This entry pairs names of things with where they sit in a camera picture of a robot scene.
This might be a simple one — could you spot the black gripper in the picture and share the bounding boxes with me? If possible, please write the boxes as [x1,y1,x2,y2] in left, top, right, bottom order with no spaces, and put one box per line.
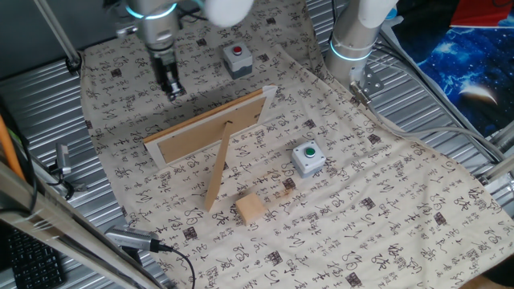
[151,51,186,102]

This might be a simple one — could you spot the grey box red button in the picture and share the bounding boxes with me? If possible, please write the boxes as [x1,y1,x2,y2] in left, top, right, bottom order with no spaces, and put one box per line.
[222,42,254,80]

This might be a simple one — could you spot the thin grey metal rod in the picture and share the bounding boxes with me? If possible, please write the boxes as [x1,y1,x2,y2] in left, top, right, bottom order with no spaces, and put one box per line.
[34,0,84,74]

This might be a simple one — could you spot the black clamp tool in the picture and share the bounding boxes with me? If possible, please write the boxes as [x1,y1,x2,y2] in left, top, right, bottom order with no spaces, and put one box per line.
[47,143,88,200]

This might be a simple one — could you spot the small wooden block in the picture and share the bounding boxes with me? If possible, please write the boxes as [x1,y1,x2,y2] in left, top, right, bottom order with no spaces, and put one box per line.
[235,193,268,226]

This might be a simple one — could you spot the grey box green button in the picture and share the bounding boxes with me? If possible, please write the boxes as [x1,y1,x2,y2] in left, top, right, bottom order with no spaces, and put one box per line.
[291,140,327,179]

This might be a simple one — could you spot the orange pole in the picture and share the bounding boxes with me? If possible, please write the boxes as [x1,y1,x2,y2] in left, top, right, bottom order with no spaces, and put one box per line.
[0,114,26,181]

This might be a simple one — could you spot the black keyboard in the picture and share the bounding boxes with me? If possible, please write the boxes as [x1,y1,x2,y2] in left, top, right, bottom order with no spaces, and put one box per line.
[6,226,65,289]

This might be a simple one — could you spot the beige calligraphy print cloth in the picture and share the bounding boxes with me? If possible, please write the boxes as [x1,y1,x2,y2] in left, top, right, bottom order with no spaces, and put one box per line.
[80,0,514,289]

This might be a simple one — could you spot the blue starry space poster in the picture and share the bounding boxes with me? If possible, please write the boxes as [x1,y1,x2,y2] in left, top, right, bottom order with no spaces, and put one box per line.
[393,0,514,137]

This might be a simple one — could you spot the red sheet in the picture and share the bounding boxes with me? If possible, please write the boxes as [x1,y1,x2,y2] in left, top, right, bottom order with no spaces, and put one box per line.
[449,0,514,30]

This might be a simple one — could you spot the wooden picture frame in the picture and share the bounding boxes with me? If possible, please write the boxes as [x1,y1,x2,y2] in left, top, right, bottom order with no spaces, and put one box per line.
[143,84,280,213]

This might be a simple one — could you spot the black robot arm cables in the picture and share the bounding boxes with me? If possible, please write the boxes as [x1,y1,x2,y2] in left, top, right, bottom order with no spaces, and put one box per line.
[176,6,210,23]

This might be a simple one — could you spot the grey exterior camera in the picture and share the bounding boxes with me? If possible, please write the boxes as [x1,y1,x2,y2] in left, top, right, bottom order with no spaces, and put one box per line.
[104,225,161,254]

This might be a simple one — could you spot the black camera cable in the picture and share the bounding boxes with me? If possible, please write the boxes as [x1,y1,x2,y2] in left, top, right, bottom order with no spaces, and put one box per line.
[157,243,197,289]

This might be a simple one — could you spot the long aluminium frame beam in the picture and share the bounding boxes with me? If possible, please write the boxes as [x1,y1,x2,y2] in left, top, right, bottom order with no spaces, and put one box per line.
[0,160,161,289]

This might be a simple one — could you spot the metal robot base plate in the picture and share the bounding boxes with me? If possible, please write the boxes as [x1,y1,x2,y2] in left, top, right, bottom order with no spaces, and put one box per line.
[349,66,385,108]

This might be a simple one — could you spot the grey robot cable bundle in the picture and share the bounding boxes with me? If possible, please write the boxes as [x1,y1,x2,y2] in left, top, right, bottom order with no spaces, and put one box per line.
[349,39,507,164]

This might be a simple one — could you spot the short aluminium frame profiles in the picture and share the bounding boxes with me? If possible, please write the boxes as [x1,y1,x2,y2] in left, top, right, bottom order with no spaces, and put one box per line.
[477,120,514,197]

